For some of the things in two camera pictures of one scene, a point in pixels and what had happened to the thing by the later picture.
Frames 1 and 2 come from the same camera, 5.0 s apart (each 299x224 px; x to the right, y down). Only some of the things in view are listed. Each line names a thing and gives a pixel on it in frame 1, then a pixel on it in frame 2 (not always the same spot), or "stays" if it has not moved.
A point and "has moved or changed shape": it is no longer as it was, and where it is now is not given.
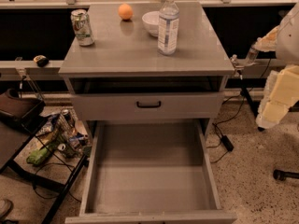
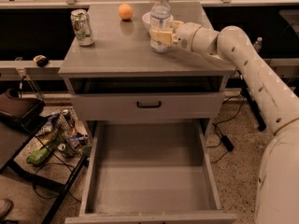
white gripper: (289, 41) → (184, 35)
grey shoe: (6, 207) stays
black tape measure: (41, 61) stays
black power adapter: (227, 144) stays
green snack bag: (39, 156) stays
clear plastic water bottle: (168, 25) has moved or changed shape
